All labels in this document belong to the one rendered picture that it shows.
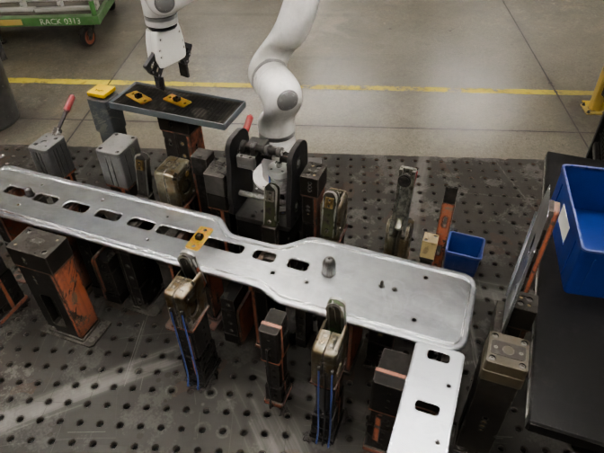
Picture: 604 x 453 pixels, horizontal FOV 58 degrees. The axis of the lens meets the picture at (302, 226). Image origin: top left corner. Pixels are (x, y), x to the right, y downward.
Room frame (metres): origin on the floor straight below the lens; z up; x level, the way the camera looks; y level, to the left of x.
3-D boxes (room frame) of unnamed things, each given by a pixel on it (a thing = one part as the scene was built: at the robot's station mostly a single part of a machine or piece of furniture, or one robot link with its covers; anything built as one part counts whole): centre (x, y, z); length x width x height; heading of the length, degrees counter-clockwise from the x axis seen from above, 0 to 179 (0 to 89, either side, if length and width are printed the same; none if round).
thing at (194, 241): (1.00, 0.26, 1.01); 0.08 x 0.04 x 0.01; 159
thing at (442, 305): (1.00, 0.28, 1.00); 1.38 x 0.22 x 0.02; 69
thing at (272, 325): (0.74, 0.06, 0.84); 0.11 x 0.08 x 0.29; 159
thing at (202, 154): (1.23, 0.27, 0.90); 0.05 x 0.05 x 0.40; 69
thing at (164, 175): (1.20, 0.35, 0.89); 0.13 x 0.11 x 0.38; 159
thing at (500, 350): (0.61, -0.39, 0.88); 0.08 x 0.08 x 0.36; 69
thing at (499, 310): (0.72, -0.42, 0.85); 0.12 x 0.03 x 0.30; 159
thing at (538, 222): (0.72, -0.42, 1.17); 0.12 x 0.01 x 0.34; 159
